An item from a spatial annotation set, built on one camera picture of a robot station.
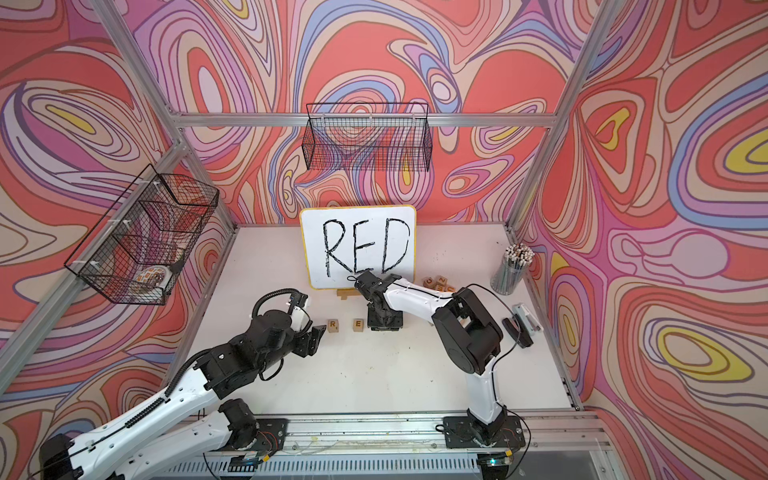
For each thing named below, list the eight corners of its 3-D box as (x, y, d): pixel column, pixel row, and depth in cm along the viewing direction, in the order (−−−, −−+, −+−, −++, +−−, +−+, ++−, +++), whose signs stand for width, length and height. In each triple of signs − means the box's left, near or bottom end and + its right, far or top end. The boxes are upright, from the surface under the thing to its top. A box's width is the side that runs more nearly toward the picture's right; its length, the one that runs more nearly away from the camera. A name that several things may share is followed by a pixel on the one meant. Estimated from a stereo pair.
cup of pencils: (493, 296, 101) (510, 261, 87) (488, 278, 106) (504, 243, 91) (515, 296, 101) (537, 261, 87) (510, 278, 106) (529, 243, 91)
